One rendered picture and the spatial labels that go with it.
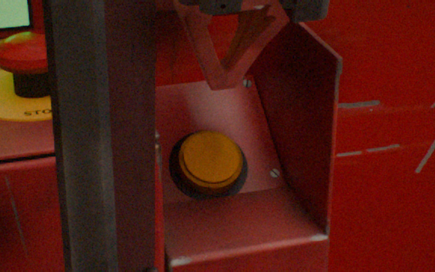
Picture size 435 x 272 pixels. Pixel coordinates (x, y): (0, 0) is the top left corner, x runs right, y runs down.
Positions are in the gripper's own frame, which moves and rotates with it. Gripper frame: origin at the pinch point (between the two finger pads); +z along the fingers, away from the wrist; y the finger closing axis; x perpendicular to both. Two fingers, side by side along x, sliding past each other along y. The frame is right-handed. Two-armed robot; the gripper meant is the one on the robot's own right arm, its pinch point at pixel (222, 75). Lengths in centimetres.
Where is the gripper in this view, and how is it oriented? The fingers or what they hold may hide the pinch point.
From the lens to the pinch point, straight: 52.8
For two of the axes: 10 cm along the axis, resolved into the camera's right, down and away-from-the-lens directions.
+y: -2.9, -6.5, 7.0
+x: -9.5, 1.4, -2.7
